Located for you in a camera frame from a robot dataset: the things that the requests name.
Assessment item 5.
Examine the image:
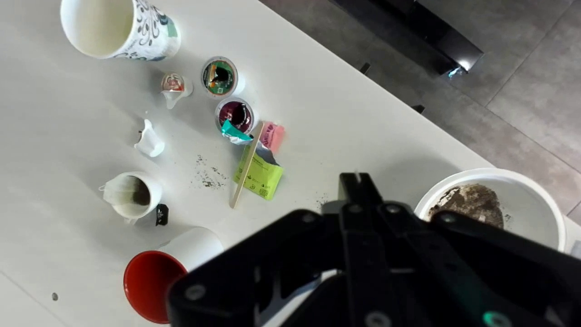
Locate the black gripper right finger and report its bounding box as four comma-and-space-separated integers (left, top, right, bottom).
355, 172, 581, 327

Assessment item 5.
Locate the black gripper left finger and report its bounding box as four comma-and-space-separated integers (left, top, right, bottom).
166, 170, 379, 327

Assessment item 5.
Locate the wooden stirrer stick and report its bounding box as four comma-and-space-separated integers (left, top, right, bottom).
226, 123, 266, 210

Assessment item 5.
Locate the green packet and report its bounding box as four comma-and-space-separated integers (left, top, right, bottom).
232, 148, 286, 201

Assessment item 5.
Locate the pink packet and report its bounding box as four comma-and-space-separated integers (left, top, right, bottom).
259, 119, 288, 154

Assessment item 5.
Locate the white bowl with food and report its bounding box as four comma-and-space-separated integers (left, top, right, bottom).
413, 166, 568, 254

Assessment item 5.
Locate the white mug red inside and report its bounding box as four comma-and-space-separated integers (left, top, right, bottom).
121, 225, 226, 324

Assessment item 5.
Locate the small dark pod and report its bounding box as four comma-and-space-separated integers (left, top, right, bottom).
154, 203, 170, 226

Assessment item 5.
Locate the small white creamer cup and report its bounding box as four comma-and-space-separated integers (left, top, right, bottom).
101, 170, 163, 223

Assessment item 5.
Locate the teal foil lid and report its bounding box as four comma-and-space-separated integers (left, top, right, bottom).
217, 117, 255, 146

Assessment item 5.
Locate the crumpled white creamer cup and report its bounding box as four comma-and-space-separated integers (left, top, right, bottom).
132, 117, 166, 159

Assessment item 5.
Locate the tipped creamer cup red top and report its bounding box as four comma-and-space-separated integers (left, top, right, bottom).
157, 70, 194, 110

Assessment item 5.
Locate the small pod green lid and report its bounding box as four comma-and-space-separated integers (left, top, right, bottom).
199, 54, 241, 99

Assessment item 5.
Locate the black table leg base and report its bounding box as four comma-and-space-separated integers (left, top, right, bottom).
333, 0, 484, 79

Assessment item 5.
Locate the floral paper cup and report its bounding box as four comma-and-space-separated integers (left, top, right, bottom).
57, 0, 183, 63

